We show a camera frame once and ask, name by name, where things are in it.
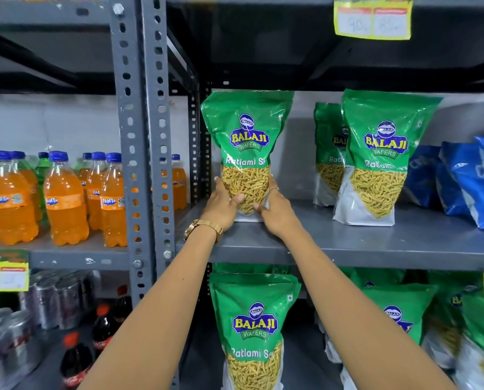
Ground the person's left hand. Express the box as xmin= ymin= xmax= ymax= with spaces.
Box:
xmin=199 ymin=176 xmax=245 ymax=232

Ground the grey metal shelving rack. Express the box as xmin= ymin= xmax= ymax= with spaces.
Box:
xmin=140 ymin=0 xmax=484 ymax=390
xmin=0 ymin=0 xmax=154 ymax=390

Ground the row of green snack packets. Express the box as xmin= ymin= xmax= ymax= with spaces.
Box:
xmin=209 ymin=262 xmax=484 ymax=390

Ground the person's right hand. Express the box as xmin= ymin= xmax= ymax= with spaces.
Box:
xmin=253 ymin=174 xmax=295 ymax=240

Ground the group of silver drink cans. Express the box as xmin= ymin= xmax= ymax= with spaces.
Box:
xmin=0 ymin=269 xmax=97 ymax=390

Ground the person's left forearm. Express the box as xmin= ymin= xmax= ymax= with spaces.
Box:
xmin=79 ymin=226 xmax=221 ymax=390

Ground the dark cola bottle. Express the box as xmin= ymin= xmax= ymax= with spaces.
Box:
xmin=60 ymin=331 xmax=95 ymax=390
xmin=114 ymin=284 xmax=133 ymax=326
xmin=92 ymin=303 xmax=119 ymax=359

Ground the person's right forearm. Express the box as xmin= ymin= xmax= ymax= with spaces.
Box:
xmin=281 ymin=229 xmax=459 ymax=390

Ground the green soda bottle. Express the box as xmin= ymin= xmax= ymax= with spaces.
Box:
xmin=34 ymin=152 xmax=51 ymax=212

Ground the green snack pouch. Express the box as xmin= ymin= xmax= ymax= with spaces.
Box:
xmin=201 ymin=89 xmax=295 ymax=223
xmin=333 ymin=89 xmax=443 ymax=227
xmin=313 ymin=102 xmax=349 ymax=207

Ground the row of orange soda bottles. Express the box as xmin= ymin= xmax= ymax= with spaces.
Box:
xmin=0 ymin=150 xmax=188 ymax=248

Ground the gold wristwatch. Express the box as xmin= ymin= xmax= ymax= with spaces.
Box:
xmin=183 ymin=219 xmax=225 ymax=245

